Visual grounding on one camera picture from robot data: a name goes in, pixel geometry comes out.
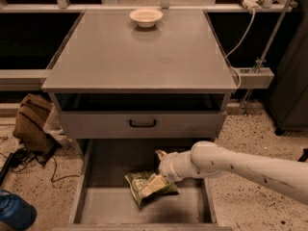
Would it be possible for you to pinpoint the dark grey cabinet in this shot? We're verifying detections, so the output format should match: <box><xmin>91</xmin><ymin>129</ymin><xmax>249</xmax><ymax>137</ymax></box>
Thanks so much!
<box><xmin>268</xmin><ymin>13</ymin><xmax>308</xmax><ymax>136</ymax></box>

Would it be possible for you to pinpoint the white bowl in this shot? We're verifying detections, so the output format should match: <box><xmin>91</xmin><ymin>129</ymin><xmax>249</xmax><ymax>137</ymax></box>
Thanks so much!
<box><xmin>129</xmin><ymin>9</ymin><xmax>163</xmax><ymax>28</ymax></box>

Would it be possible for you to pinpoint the grey drawer cabinet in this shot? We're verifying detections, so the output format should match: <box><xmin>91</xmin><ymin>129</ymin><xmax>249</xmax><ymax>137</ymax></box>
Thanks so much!
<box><xmin>40</xmin><ymin>9</ymin><xmax>239</xmax><ymax>231</ymax></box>

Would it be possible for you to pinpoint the green jalapeno chip bag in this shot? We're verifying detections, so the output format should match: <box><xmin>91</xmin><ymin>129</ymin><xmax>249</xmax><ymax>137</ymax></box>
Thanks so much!
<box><xmin>125</xmin><ymin>170</ymin><xmax>180</xmax><ymax>207</ymax></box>

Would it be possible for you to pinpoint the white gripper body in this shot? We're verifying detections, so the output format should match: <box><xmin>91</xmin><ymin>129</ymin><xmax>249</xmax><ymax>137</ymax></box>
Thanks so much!
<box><xmin>159</xmin><ymin>151</ymin><xmax>196</xmax><ymax>182</ymax></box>

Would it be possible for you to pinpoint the black drawer handle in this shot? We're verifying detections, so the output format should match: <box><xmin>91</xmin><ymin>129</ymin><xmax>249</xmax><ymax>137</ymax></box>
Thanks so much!
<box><xmin>128</xmin><ymin>119</ymin><xmax>157</xmax><ymax>128</ymax></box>

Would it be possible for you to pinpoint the closed grey upper drawer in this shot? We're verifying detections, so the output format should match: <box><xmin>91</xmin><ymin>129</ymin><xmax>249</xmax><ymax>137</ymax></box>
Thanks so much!
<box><xmin>60</xmin><ymin>111</ymin><xmax>227</xmax><ymax>139</ymax></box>

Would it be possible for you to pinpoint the blue water jug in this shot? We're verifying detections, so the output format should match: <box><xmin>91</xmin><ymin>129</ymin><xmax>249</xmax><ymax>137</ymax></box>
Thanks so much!
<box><xmin>0</xmin><ymin>190</ymin><xmax>37</xmax><ymax>231</ymax></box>

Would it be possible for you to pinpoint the white power adapter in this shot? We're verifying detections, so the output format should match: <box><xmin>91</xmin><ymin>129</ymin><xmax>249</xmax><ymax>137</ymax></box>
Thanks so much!
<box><xmin>231</xmin><ymin>0</ymin><xmax>263</xmax><ymax>14</ymax></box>

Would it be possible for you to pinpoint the black cable bundle on floor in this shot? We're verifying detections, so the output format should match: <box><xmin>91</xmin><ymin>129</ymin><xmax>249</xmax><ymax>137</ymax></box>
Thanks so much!
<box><xmin>0</xmin><ymin>147</ymin><xmax>81</xmax><ymax>185</ymax></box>

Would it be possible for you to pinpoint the metal support pole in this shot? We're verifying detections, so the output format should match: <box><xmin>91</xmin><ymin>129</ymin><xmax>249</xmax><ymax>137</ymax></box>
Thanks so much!
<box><xmin>240</xmin><ymin>0</ymin><xmax>293</xmax><ymax>116</ymax></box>

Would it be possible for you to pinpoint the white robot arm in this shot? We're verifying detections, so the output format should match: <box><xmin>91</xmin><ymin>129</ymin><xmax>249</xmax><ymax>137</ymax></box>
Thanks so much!
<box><xmin>141</xmin><ymin>141</ymin><xmax>308</xmax><ymax>204</ymax></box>

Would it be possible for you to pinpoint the open grey lower drawer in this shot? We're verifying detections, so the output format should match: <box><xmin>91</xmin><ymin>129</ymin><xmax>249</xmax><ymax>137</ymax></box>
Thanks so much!
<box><xmin>53</xmin><ymin>139</ymin><xmax>232</xmax><ymax>231</ymax></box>

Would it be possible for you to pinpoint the black wheeled cart leg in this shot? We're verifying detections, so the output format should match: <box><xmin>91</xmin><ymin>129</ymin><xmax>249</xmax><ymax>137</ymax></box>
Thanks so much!
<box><xmin>298</xmin><ymin>148</ymin><xmax>308</xmax><ymax>162</ymax></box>

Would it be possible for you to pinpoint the brown backpack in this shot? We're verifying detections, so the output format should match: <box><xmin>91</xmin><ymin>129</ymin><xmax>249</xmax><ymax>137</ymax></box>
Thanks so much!
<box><xmin>13</xmin><ymin>94</ymin><xmax>59</xmax><ymax>161</ymax></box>

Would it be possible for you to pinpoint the white cable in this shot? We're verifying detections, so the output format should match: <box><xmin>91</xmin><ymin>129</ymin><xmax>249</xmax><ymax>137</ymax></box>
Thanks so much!
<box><xmin>223</xmin><ymin>7</ymin><xmax>256</xmax><ymax>90</ymax></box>

